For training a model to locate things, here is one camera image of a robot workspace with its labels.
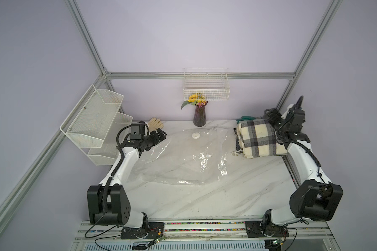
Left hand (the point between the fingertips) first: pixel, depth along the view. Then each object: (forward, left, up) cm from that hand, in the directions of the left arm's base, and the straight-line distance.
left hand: (160, 139), depth 86 cm
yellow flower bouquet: (+28, -20, +7) cm, 35 cm away
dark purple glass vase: (+31, -23, -11) cm, 40 cm away
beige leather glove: (+29, +12, -18) cm, 36 cm away
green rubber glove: (+35, -60, -17) cm, 71 cm away
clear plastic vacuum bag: (-2, -17, -15) cm, 22 cm away
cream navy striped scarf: (+7, -59, -6) cm, 59 cm away
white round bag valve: (+14, -20, -12) cm, 27 cm away
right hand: (+7, -59, +10) cm, 61 cm away
